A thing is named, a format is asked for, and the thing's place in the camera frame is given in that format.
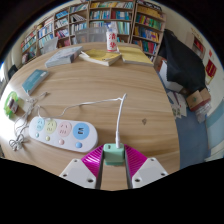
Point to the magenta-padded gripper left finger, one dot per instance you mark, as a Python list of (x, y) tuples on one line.
[(78, 173)]

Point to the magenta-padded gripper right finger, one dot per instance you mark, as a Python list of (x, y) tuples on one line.
[(148, 173)]

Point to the mint green charger block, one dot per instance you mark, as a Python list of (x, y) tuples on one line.
[(114, 155)]

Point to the white pastel power strip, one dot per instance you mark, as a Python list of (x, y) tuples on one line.
[(63, 133)]

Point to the papers on floor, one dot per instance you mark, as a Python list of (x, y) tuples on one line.
[(176, 105)]

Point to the brown cardboard box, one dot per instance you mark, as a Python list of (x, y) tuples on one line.
[(197, 99)]

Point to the small red-labelled bottle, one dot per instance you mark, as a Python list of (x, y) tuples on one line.
[(13, 105)]

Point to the white box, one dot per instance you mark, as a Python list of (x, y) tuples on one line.
[(165, 77)]

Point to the green translucent container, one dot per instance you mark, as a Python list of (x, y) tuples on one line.
[(6, 107)]

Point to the teal book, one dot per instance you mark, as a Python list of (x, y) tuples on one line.
[(35, 80)]

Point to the black cloth cover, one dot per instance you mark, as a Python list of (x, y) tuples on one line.
[(183, 63)]

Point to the grey-blue book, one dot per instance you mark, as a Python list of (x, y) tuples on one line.
[(63, 56)]

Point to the yellow book with pen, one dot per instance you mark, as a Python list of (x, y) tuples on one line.
[(100, 56)]

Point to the black chair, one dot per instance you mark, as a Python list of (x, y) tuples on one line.
[(12, 71)]

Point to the red hanging banner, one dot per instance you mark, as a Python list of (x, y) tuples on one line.
[(210, 68)]

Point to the grey mesh chair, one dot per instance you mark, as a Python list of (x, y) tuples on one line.
[(50, 45), (90, 35)]

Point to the white spray bottle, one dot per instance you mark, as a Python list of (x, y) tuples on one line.
[(111, 41)]

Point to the small wooden shelf unit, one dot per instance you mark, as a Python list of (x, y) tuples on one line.
[(198, 45)]

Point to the wooden bookshelf unit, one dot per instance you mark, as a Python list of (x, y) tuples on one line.
[(146, 23)]

